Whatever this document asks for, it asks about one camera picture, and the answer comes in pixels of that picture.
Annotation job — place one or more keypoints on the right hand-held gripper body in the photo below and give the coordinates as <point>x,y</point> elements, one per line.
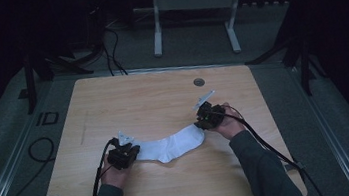
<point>210,113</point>

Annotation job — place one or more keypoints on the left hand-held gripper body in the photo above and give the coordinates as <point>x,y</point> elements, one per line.
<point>122,154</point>

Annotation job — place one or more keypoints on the white sock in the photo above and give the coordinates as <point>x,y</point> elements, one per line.
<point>171,145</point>

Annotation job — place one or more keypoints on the person's right hand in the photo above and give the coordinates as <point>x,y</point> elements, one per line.
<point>231,124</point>

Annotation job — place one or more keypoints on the person's left hand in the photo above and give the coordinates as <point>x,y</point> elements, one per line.
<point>115,177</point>

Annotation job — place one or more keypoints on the grey table grommet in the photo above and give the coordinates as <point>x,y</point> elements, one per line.
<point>198,82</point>

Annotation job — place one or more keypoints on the black metal stand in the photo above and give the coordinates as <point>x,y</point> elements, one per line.
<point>30,85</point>
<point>304,62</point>

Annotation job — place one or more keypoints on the white metal table frame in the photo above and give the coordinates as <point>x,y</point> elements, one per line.
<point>196,0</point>

